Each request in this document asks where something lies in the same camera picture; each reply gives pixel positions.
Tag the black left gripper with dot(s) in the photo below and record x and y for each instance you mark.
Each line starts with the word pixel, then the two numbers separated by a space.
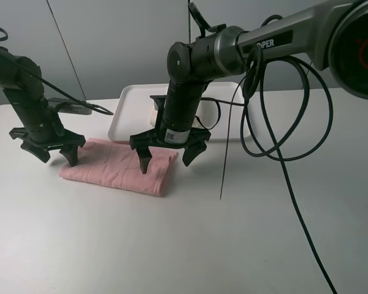
pixel 39 145

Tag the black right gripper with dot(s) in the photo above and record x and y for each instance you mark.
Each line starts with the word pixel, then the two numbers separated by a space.
pixel 194 146

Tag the white towel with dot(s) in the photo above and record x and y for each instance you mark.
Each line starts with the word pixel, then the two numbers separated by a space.
pixel 196 124

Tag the pink towel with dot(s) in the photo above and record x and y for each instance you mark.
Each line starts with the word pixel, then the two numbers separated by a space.
pixel 117 166

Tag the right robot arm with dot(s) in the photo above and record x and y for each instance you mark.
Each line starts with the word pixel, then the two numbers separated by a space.
pixel 333 34

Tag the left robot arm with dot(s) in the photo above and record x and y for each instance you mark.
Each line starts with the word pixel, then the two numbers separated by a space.
pixel 42 129

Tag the white plastic tray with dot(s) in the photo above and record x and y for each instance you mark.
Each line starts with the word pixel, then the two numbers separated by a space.
pixel 135 106

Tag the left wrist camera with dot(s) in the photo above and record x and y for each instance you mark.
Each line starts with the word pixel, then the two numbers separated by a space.
pixel 62 105

